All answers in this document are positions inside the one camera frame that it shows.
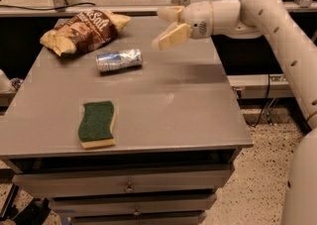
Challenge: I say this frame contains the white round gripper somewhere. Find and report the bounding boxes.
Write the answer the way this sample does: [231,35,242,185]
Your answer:
[152,1,213,51]

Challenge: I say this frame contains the silver blue redbull can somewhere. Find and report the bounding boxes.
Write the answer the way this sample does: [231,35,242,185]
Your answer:
[96,49,143,72]

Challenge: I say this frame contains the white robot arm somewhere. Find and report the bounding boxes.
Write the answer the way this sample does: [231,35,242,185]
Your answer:
[152,0,317,225]

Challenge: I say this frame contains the brown yellow chip bag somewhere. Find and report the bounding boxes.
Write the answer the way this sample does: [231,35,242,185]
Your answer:
[40,10,131,56]

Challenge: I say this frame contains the grey drawer cabinet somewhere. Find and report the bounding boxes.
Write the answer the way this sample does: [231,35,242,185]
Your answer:
[0,15,255,225]

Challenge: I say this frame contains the green yellow sponge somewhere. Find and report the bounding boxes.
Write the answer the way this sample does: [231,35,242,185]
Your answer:
[78,101,116,149]

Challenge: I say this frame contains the white object at left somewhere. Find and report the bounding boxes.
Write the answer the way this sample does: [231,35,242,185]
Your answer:
[0,69,12,93]

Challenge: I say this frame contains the bottom grey drawer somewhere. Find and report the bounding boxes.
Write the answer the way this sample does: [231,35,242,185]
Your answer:
[70,211,206,225]

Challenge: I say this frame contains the grey drawer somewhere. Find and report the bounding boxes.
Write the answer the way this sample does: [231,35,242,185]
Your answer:
[51,192,216,217]
[70,211,206,225]
[13,165,232,198]

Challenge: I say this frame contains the middle grey drawer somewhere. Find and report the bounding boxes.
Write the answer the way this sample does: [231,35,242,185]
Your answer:
[51,192,216,217]

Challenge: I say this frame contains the top grey drawer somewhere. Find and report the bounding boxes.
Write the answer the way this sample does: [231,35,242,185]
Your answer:
[13,165,232,198]

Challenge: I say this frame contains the black cable on ledge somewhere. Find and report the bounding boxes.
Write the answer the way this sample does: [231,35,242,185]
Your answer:
[0,2,97,12]

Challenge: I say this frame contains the black hanging cable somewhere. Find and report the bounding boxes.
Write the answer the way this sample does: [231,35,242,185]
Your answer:
[246,73,272,128]

